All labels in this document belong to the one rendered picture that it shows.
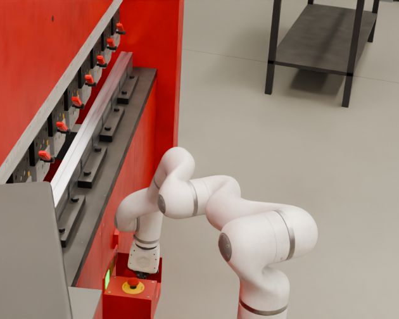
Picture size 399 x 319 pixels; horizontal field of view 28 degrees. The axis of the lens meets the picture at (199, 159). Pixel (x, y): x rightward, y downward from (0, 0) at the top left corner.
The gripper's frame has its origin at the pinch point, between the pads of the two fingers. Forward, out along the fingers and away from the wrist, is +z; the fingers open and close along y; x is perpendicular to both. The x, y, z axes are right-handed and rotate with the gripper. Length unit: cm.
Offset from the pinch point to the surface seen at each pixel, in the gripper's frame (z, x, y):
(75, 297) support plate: -25, -46, -12
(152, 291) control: -4.3, -10.7, 5.3
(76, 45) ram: -66, 33, -36
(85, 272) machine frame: -3.5, -6.6, -18.1
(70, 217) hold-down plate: -14.0, 8.1, -28.0
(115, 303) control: -0.1, -15.1, -5.6
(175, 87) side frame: -3, 164, -15
